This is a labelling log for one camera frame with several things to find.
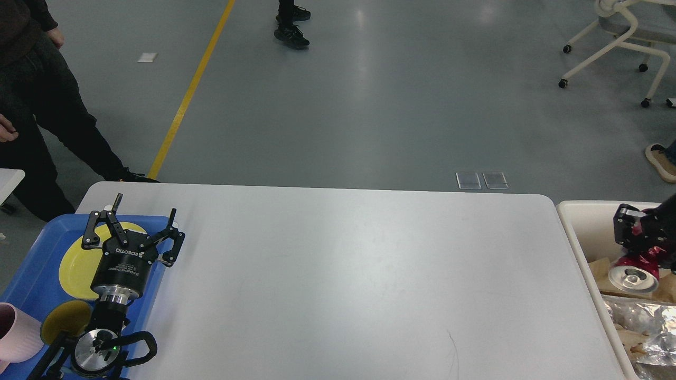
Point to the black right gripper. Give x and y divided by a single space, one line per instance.
638 230

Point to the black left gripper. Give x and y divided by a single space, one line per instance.
127 266

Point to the yellow round plate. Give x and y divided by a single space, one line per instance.
80 262

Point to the crushed red can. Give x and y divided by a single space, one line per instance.
636 273

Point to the dark green mug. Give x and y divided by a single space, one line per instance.
72 317

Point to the foil container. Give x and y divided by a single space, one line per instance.
641 316

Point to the brown paper ball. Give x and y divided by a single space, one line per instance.
633 342

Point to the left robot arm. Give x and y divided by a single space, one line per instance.
97 348

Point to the beige plastic bin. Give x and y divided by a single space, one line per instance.
590 231

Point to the person in blue jeans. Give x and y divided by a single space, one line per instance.
662 160

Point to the pink mug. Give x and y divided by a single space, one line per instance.
20 336

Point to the floor outlet cover plates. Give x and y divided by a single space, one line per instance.
478 181

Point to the white office chair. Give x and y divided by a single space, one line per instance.
635 25

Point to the person in black shoes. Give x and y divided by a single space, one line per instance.
287 31

